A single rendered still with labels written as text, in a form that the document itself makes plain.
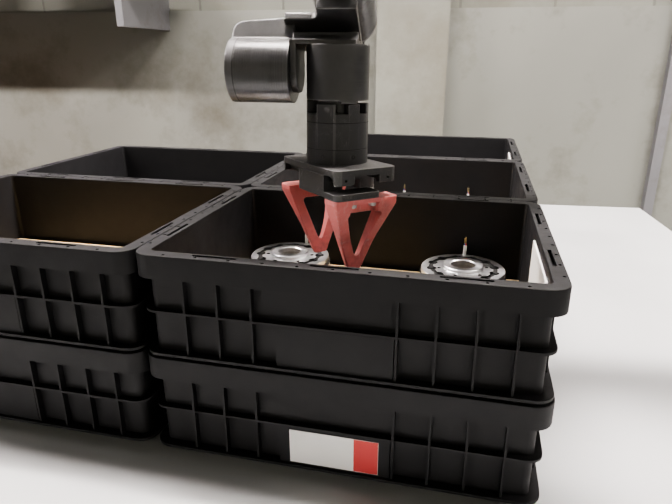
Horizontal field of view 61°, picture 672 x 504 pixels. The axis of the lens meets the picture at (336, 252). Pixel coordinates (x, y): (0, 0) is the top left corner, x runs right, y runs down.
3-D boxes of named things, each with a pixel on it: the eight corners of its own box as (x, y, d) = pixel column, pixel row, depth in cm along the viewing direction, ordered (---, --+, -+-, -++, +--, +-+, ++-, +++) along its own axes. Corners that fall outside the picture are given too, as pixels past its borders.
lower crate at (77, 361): (253, 330, 89) (250, 258, 85) (152, 453, 61) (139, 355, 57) (35, 305, 98) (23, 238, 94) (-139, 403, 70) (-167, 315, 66)
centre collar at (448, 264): (483, 263, 71) (484, 258, 71) (483, 277, 67) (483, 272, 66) (443, 260, 72) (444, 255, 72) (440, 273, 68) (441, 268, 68)
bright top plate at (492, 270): (504, 261, 73) (504, 257, 73) (506, 292, 64) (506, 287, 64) (425, 255, 75) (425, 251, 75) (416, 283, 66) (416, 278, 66)
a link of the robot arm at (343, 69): (367, 30, 47) (373, 33, 53) (286, 29, 48) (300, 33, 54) (364, 115, 49) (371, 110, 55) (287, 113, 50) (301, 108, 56)
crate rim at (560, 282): (537, 220, 73) (539, 201, 72) (571, 319, 46) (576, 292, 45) (247, 202, 82) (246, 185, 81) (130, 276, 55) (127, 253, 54)
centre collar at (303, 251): (314, 251, 75) (314, 246, 75) (299, 263, 71) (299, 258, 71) (281, 247, 77) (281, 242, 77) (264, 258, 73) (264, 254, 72)
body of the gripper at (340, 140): (336, 193, 49) (337, 104, 46) (282, 174, 57) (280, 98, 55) (396, 186, 52) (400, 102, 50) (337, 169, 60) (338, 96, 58)
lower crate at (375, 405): (520, 360, 80) (529, 281, 76) (541, 520, 53) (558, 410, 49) (254, 330, 89) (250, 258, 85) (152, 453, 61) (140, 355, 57)
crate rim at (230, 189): (247, 202, 82) (246, 185, 81) (129, 276, 55) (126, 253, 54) (13, 187, 91) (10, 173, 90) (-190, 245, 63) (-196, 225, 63)
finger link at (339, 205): (335, 283, 51) (336, 179, 48) (297, 260, 57) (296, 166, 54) (395, 269, 54) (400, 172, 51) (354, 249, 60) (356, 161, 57)
